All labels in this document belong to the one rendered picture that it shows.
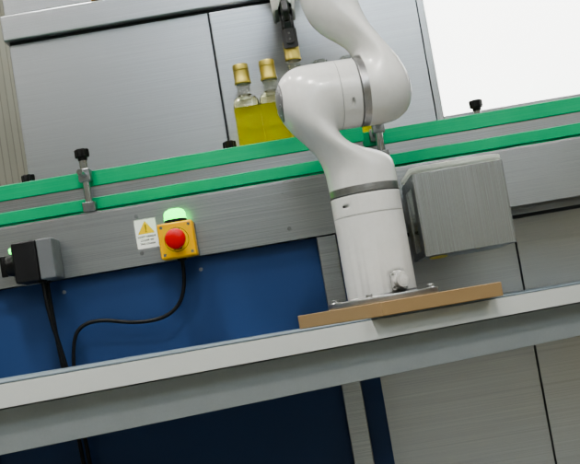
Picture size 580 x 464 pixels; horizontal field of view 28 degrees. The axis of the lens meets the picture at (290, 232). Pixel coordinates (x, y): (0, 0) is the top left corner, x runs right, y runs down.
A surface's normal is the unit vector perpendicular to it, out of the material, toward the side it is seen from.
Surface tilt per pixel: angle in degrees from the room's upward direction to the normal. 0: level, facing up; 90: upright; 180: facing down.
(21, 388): 90
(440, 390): 90
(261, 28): 90
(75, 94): 90
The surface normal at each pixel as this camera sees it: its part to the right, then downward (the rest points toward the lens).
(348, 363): 0.51, -0.15
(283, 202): -0.01, -0.07
